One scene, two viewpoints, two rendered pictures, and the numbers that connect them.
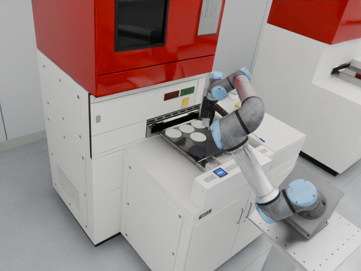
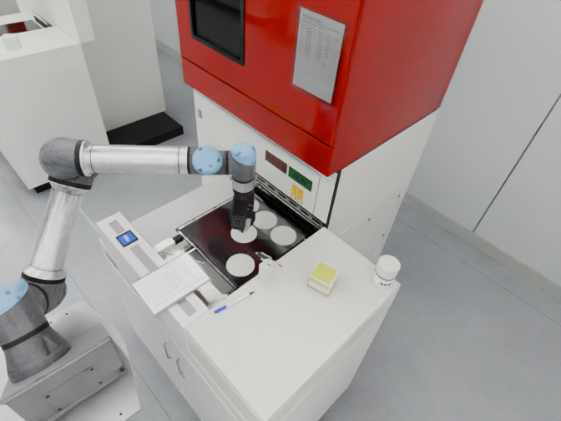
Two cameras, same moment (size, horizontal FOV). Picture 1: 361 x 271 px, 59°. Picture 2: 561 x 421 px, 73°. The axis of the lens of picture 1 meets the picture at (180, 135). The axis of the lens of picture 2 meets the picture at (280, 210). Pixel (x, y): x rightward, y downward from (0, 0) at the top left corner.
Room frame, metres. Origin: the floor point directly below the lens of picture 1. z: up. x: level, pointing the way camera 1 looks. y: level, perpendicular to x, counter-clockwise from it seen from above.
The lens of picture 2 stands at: (1.74, -1.09, 2.01)
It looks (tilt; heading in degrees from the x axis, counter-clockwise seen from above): 45 degrees down; 87
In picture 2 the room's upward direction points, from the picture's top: 6 degrees clockwise
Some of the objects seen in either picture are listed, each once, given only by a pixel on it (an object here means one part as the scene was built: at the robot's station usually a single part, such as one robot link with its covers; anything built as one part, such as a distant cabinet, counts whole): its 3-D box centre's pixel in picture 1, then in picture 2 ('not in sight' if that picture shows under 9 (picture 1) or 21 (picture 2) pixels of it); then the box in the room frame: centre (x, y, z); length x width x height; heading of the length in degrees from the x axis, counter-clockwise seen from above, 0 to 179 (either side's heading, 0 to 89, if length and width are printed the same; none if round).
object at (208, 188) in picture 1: (235, 174); (150, 275); (1.36, -0.32, 0.89); 0.55 x 0.09 x 0.14; 135
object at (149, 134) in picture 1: (174, 122); (280, 207); (1.80, 0.05, 0.89); 0.44 x 0.02 x 0.10; 135
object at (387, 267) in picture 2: (234, 92); (385, 271); (2.15, -0.34, 1.01); 0.07 x 0.07 x 0.10
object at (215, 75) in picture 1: (215, 82); (242, 162); (1.66, -0.15, 1.27); 0.09 x 0.08 x 0.11; 6
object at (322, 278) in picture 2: (240, 108); (323, 279); (1.94, -0.37, 1.00); 0.07 x 0.07 x 0.07; 60
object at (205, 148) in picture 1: (197, 137); (244, 233); (1.66, -0.11, 0.90); 0.34 x 0.34 x 0.01; 45
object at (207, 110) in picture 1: (209, 107); (243, 198); (1.66, -0.14, 1.11); 0.09 x 0.08 x 0.12; 88
